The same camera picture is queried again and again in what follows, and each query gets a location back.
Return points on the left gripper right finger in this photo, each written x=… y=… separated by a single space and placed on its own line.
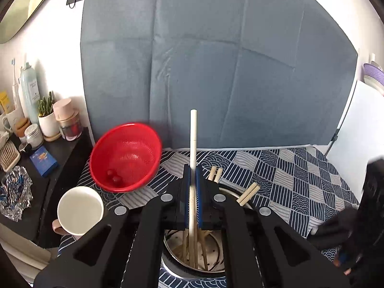
x=260 y=248

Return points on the chopstick in holder right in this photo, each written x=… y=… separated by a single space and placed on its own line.
x=246 y=193

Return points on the chopstick in holder left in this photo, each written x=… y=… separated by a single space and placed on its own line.
x=212 y=173

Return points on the black side shelf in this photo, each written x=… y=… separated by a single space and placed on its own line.
x=72 y=170

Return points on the chopstick in holder middle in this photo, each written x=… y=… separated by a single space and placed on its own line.
x=218 y=175

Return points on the chopstick in holder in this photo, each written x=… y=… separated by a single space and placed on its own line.
x=246 y=193
x=218 y=175
x=212 y=173

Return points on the glass candle jar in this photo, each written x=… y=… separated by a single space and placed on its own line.
x=71 y=128

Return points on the wooden chopstick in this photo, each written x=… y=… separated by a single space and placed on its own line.
x=251 y=194
x=192 y=190

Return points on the electric toothbrush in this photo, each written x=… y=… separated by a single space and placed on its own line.
x=15 y=93

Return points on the grey-blue backdrop cloth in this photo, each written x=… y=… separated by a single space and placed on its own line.
x=260 y=73

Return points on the blue card box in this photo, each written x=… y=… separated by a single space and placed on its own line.
x=43 y=161

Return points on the pink lidded jar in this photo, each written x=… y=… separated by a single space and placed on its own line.
x=63 y=109

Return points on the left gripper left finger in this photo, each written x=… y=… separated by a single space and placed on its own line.
x=122 y=250

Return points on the small potted succulent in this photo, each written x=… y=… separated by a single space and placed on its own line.
x=46 y=116

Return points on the pale green spray bottle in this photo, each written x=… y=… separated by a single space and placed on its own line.
x=30 y=89

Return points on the white board panel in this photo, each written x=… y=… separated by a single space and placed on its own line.
x=360 y=139

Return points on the red mesh colander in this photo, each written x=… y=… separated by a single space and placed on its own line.
x=126 y=158

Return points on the white round tin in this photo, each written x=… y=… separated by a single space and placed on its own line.
x=34 y=136

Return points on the crystal glass tray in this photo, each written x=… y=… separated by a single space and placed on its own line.
x=16 y=195

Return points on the beige ceramic mug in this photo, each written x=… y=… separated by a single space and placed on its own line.
x=78 y=211

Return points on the blue patterned tablecloth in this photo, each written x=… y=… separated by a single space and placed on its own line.
x=298 y=184

